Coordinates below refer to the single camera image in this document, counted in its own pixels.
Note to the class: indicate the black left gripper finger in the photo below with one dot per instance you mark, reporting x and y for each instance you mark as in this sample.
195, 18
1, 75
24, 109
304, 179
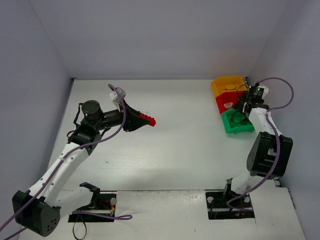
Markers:
131, 113
136, 123

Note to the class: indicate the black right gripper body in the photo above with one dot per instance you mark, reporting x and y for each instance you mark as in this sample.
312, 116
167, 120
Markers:
244, 106

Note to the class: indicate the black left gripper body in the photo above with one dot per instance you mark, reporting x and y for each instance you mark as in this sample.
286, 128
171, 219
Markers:
127, 119

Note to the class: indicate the green red flower lego stack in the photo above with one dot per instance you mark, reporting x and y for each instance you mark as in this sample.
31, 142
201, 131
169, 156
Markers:
151, 120

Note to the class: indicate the green yellow oval lego stack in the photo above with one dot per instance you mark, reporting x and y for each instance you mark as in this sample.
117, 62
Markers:
230, 87

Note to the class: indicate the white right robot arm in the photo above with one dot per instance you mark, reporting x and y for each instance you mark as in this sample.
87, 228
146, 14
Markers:
269, 155

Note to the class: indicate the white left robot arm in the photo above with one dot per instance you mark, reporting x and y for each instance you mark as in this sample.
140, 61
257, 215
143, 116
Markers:
39, 209

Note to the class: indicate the red plastic bin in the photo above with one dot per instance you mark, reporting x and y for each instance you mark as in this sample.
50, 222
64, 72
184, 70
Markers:
227, 100

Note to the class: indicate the yellow plastic bin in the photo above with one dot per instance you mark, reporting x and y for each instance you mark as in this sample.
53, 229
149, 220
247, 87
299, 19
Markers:
223, 84

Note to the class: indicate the green plastic bin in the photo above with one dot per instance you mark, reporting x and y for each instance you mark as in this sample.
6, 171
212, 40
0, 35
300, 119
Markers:
235, 122

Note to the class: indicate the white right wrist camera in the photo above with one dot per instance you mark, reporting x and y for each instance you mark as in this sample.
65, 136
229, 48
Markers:
261, 90

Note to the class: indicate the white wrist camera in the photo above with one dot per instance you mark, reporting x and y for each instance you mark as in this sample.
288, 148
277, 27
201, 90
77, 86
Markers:
261, 90
117, 101

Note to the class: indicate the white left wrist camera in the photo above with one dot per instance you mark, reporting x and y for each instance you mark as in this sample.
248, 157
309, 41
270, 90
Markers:
117, 101

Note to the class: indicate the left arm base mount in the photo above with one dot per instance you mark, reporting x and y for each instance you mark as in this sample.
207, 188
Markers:
105, 206

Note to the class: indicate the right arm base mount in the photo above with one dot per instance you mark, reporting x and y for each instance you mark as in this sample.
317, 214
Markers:
217, 208

